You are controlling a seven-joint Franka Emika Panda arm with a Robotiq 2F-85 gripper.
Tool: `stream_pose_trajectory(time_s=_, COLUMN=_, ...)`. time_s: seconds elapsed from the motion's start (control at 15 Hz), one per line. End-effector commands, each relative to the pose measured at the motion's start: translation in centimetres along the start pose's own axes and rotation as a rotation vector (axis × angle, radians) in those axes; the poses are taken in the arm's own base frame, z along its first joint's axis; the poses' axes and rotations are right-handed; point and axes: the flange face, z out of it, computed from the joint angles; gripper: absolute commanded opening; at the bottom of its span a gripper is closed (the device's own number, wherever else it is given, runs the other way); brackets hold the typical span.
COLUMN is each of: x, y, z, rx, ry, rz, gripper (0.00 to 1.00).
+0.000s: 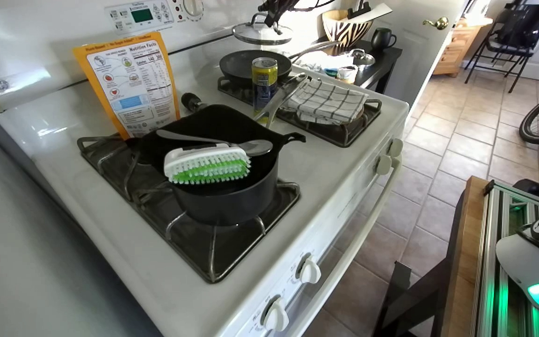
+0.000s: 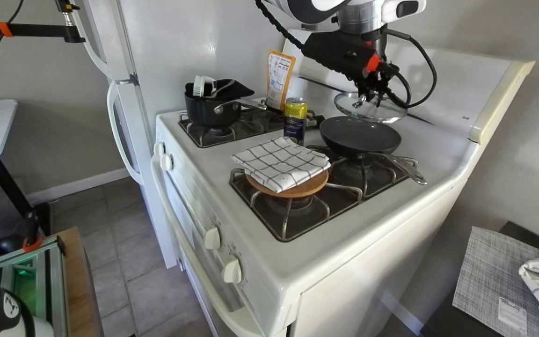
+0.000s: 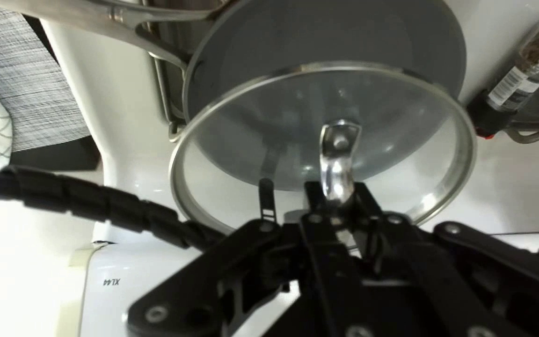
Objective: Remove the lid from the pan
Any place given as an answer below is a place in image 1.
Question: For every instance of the brass door knob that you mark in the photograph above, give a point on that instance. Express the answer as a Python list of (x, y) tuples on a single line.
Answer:
[(436, 22)]

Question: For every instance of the black frying pan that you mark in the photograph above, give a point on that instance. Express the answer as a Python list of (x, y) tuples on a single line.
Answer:
[(241, 63)]

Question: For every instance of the yellow label tin can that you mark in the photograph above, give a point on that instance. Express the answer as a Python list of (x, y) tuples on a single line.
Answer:
[(264, 74)]

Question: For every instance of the white door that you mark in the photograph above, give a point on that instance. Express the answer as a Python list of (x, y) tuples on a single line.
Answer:
[(419, 56)]

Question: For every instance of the zebra pattern bowl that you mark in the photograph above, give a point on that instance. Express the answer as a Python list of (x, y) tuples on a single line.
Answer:
[(344, 30)]

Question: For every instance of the small metal cup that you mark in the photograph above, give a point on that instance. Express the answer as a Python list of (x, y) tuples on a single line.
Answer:
[(363, 58)]

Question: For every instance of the white green scrub brush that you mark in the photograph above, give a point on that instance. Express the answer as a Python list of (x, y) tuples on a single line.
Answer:
[(204, 162)]

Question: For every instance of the black cast iron pot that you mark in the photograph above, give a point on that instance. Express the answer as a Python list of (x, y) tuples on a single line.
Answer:
[(219, 198)]

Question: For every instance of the white grey checked towel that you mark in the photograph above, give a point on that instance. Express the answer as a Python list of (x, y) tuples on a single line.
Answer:
[(325, 103)]

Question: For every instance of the wooden table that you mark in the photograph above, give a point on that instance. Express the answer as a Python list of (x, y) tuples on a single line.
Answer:
[(462, 249)]

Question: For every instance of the black burner grate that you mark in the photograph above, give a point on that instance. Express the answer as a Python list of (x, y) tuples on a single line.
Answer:
[(219, 249), (337, 131)]

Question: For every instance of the orange bordered info sheet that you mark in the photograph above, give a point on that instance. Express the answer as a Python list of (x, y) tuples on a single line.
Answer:
[(131, 80)]

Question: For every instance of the black folding stand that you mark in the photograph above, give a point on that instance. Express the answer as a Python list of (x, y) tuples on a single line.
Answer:
[(518, 28)]

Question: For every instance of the white gas stove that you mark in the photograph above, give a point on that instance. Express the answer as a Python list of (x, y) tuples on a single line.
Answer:
[(50, 123)]

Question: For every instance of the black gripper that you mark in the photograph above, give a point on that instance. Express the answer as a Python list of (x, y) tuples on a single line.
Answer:
[(284, 5)]

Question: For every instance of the wooden cabinet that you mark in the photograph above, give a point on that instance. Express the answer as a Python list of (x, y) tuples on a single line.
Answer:
[(458, 46)]

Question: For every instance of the white stove knob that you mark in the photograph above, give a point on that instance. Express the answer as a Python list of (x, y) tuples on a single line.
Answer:
[(275, 314), (381, 162), (395, 146), (307, 269)]

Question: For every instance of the black mug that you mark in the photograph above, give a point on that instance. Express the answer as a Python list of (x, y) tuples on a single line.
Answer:
[(381, 39)]

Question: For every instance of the small white cup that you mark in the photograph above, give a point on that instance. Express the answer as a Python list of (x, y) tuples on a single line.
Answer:
[(346, 74)]

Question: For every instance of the aluminium rail frame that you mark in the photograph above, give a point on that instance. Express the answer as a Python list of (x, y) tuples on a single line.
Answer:
[(490, 280)]

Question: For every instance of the grey metal spoon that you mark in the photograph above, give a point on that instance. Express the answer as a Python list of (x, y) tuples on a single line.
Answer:
[(258, 148)]

